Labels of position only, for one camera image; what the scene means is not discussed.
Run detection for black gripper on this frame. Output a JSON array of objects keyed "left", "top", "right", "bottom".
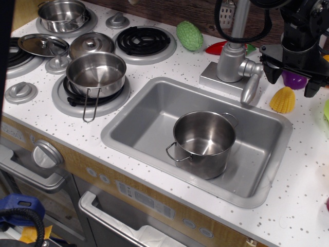
[{"left": 260, "top": 38, "right": 328, "bottom": 97}]

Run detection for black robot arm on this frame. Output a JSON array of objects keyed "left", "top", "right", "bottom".
[{"left": 252, "top": 1, "right": 328, "bottom": 98}]

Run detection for yellow toy corn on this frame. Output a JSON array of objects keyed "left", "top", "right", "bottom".
[{"left": 269, "top": 86, "right": 296, "bottom": 113}]

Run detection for steel pot in sink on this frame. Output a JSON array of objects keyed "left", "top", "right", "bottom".
[{"left": 166, "top": 111, "right": 239, "bottom": 180}]

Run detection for grey plastic sink basin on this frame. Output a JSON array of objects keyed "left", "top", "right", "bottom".
[{"left": 101, "top": 77, "right": 293, "bottom": 208}]

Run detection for steel pot with domed lid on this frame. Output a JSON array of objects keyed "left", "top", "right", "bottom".
[{"left": 69, "top": 32, "right": 116, "bottom": 59}]

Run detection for steel pot on back burner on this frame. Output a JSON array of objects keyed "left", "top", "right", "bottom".
[{"left": 38, "top": 1, "right": 90, "bottom": 33}]

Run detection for flat steel pot lid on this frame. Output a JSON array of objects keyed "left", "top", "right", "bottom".
[{"left": 17, "top": 33, "right": 69, "bottom": 57}]

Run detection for purple toy eggplant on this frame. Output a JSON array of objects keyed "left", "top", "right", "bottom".
[{"left": 281, "top": 70, "right": 307, "bottom": 90}]

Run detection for lime green toy item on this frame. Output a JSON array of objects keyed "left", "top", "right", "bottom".
[{"left": 323, "top": 100, "right": 329, "bottom": 122}]

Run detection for silver toy faucet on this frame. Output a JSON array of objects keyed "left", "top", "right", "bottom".
[{"left": 199, "top": 0, "right": 264, "bottom": 105}]

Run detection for red toy chili pepper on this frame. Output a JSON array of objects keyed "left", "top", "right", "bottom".
[{"left": 205, "top": 41, "right": 256, "bottom": 55}]

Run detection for white toy grater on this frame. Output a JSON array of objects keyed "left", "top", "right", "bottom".
[{"left": 219, "top": 1, "right": 235, "bottom": 29}]

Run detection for green toy vegetable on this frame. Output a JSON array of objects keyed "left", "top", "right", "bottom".
[{"left": 176, "top": 21, "right": 204, "bottom": 51}]

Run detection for black coil burner back right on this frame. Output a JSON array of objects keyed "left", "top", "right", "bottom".
[{"left": 114, "top": 26, "right": 177, "bottom": 65}]

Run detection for grey stove knob top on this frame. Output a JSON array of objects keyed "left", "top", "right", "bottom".
[{"left": 105, "top": 12, "right": 130, "bottom": 29}]

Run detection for grey stove knob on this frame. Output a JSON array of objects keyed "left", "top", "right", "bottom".
[
  {"left": 105, "top": 12, "right": 130, "bottom": 29},
  {"left": 45, "top": 56, "right": 72, "bottom": 75},
  {"left": 5, "top": 82, "right": 38, "bottom": 104}
]

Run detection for grey stove knob middle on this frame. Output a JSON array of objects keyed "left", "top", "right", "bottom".
[{"left": 45, "top": 56, "right": 72, "bottom": 75}]

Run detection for silver oven dial knob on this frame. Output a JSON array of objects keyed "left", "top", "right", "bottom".
[{"left": 31, "top": 139, "right": 64, "bottom": 169}]

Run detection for grey burner left edge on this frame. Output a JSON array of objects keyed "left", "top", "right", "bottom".
[{"left": 6, "top": 45, "right": 44, "bottom": 79}]

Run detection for grey stove knob left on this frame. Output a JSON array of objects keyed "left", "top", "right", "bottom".
[{"left": 5, "top": 82, "right": 38, "bottom": 104}]

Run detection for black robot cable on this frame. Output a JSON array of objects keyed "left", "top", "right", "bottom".
[{"left": 214, "top": 0, "right": 273, "bottom": 45}]

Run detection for steel saucepan with wire handle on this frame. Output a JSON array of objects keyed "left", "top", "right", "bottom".
[{"left": 66, "top": 51, "right": 131, "bottom": 122}]

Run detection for grey dishwasher door handle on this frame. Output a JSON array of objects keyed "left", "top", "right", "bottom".
[{"left": 79, "top": 191, "right": 198, "bottom": 246}]

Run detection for grey oven door handle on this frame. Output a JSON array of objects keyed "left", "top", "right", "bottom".
[{"left": 1, "top": 145, "right": 66, "bottom": 193}]

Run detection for blue clamp with black cable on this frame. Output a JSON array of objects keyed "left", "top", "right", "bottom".
[{"left": 1, "top": 193, "right": 51, "bottom": 246}]

